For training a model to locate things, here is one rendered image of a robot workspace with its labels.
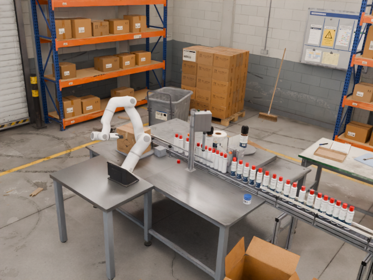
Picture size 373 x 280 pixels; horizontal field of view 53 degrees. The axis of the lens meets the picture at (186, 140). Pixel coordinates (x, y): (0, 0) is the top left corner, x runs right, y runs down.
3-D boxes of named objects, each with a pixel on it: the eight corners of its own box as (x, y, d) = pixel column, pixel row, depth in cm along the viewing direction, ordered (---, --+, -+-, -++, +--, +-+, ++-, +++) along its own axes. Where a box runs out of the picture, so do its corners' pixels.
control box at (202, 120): (210, 131, 375) (212, 113, 367) (193, 131, 371) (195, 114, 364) (208, 128, 384) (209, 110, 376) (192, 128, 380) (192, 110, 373)
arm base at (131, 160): (137, 178, 366) (146, 161, 371) (125, 169, 352) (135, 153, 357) (124, 173, 378) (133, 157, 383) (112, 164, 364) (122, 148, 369)
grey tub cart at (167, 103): (162, 125, 735) (163, 78, 697) (192, 131, 715) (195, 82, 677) (141, 141, 659) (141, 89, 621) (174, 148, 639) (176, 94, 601)
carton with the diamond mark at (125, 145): (150, 150, 430) (150, 128, 419) (136, 157, 412) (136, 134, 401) (131, 143, 445) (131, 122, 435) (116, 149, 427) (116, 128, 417)
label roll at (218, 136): (223, 149, 433) (224, 138, 428) (206, 146, 439) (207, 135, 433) (227, 143, 451) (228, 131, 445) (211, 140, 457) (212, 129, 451)
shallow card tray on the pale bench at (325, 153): (347, 156, 450) (347, 153, 449) (342, 163, 432) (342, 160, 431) (318, 148, 468) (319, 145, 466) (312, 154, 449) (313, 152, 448)
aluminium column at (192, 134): (193, 169, 396) (196, 109, 369) (190, 170, 393) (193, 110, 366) (190, 168, 398) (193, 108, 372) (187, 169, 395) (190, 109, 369)
